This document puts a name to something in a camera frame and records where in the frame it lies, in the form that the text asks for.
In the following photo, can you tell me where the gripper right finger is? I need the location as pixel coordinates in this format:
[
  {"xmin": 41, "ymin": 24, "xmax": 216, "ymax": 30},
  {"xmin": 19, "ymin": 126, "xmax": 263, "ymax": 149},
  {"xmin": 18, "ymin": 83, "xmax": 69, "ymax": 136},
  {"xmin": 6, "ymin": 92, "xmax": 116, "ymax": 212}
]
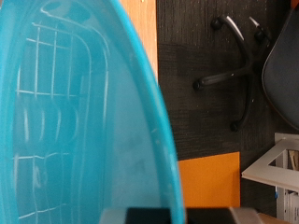
[{"xmin": 185, "ymin": 207, "xmax": 261, "ymax": 224}]

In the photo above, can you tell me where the blue plate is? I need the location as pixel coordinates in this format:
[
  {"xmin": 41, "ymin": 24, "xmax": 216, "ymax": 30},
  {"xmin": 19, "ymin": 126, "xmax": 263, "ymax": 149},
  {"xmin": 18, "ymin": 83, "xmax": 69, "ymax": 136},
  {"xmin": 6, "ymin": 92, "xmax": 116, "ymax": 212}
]
[{"xmin": 0, "ymin": 0, "xmax": 186, "ymax": 224}]

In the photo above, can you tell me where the white shelf frame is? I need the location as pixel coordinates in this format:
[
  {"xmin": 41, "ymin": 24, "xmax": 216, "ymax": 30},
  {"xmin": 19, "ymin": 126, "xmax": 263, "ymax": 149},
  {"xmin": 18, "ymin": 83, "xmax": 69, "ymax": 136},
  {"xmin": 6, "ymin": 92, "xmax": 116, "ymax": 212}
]
[{"xmin": 241, "ymin": 133, "xmax": 299, "ymax": 224}]

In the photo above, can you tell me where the black office chair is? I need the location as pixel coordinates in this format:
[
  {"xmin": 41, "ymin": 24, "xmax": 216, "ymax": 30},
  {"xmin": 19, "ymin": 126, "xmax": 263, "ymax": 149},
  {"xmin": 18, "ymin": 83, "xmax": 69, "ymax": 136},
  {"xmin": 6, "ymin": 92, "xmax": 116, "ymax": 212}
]
[{"xmin": 192, "ymin": 6, "xmax": 299, "ymax": 133}]

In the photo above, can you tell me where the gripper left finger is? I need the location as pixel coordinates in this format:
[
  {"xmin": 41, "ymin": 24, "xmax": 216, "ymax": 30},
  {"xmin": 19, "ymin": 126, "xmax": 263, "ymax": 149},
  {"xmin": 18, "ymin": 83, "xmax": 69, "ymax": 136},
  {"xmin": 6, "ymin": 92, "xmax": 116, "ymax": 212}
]
[{"xmin": 99, "ymin": 207, "xmax": 174, "ymax": 224}]

